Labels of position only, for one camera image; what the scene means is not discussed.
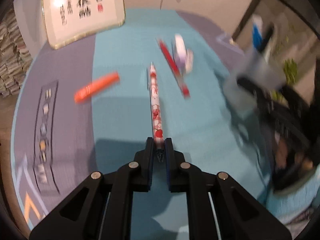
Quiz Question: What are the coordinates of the black framed glass door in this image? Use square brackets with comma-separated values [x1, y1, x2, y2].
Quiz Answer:
[231, 0, 320, 63]

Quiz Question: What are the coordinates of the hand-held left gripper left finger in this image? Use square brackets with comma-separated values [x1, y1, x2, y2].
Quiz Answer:
[29, 137, 154, 240]

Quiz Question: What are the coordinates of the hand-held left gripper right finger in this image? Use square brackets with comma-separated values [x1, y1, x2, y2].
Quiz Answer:
[164, 137, 292, 240]

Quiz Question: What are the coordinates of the red checked strawberry pen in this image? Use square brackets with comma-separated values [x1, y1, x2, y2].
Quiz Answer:
[147, 62, 165, 150]

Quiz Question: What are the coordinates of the orange pen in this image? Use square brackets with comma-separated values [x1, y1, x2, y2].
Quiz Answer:
[74, 72, 120, 104]

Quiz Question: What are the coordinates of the white and purple correction tape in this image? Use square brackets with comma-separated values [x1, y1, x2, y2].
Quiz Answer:
[173, 33, 188, 72]

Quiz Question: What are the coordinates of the tall pile of papers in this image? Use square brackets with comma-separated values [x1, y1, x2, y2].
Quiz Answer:
[0, 6, 33, 98]

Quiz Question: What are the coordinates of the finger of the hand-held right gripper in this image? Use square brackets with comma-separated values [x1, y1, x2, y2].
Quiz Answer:
[284, 85, 320, 133]
[236, 77, 314, 153]

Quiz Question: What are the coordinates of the white eraser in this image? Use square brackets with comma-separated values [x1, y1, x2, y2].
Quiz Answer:
[184, 49, 194, 74]

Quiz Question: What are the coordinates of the green potted plant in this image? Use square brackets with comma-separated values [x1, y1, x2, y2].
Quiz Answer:
[271, 22, 300, 105]

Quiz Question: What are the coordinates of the framed calligraphy board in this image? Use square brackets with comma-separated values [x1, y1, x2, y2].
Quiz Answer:
[41, 0, 126, 50]

